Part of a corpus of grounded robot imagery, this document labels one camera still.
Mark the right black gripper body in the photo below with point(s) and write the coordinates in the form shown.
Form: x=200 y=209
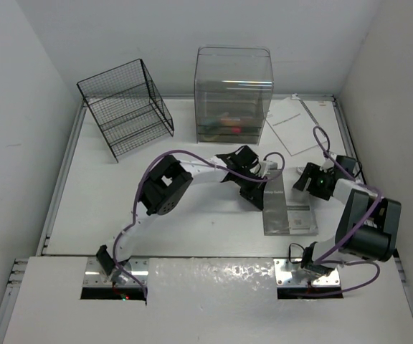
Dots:
x=317 y=179

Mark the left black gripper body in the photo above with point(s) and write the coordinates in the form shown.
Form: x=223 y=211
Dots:
x=248 y=188

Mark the clear plastic drawer cabinet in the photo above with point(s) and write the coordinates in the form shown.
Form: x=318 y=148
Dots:
x=233 y=89

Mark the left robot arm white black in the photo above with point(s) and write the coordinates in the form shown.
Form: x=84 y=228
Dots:
x=165 y=182

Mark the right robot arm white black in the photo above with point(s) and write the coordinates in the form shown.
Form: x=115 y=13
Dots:
x=367 y=229

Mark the white instruction sheet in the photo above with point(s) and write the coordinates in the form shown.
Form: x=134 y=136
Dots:
x=293 y=123

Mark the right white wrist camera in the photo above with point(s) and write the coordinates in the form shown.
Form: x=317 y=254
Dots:
x=347 y=163

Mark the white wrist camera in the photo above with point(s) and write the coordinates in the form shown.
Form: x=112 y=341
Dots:
x=347 y=163
x=269 y=166

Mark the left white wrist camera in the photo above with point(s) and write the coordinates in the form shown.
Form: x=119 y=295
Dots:
x=269 y=166

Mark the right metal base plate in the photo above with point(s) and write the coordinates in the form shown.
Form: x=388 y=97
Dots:
x=289 y=275

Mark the metal base plate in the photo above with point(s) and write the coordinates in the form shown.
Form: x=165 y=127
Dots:
x=95 y=276
x=289 y=275

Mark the black wire mesh rack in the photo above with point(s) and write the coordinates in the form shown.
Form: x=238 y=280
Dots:
x=127 y=107

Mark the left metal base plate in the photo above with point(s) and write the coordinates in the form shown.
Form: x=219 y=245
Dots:
x=95 y=276

